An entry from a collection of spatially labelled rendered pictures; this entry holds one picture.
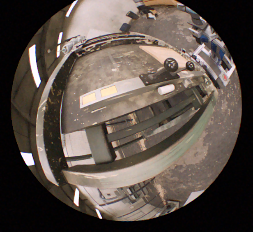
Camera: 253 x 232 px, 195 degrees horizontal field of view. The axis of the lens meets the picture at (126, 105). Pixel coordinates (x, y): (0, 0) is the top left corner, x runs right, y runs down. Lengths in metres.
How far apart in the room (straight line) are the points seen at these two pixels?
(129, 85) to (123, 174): 0.25
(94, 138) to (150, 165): 0.20
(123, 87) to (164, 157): 0.23
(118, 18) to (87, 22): 1.94
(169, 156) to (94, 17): 5.82
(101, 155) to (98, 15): 5.82
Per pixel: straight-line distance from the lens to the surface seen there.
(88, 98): 0.24
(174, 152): 0.21
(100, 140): 0.27
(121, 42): 0.81
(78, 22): 5.80
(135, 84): 0.24
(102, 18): 5.68
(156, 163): 0.19
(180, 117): 0.96
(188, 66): 0.28
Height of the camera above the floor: 1.71
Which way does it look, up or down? 35 degrees down
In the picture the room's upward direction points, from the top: 94 degrees counter-clockwise
